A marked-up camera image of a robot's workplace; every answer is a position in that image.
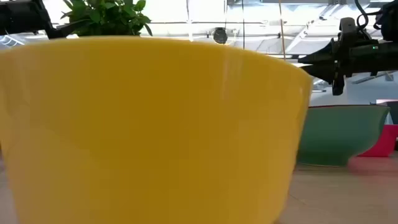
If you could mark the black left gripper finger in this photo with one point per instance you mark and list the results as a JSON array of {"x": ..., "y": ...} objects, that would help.
[{"x": 62, "y": 30}]

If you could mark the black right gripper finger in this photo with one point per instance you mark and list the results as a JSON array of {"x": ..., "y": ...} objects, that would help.
[
  {"x": 325, "y": 74},
  {"x": 323, "y": 56}
]

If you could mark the green bowl with patterned inside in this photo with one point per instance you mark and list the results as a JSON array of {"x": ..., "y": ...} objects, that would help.
[{"x": 339, "y": 137}]

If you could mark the red mini bowl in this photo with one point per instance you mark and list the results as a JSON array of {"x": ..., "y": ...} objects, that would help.
[{"x": 384, "y": 141}]

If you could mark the yellow mini bowl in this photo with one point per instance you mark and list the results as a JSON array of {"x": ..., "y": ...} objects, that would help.
[{"x": 155, "y": 124}]

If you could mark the green leafy plant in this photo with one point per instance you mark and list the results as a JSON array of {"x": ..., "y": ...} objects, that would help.
[{"x": 105, "y": 15}]

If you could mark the round black ceiling fixture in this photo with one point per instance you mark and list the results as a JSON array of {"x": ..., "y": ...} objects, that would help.
[{"x": 220, "y": 35}]

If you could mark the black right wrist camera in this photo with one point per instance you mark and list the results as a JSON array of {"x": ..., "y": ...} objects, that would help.
[{"x": 346, "y": 29}]

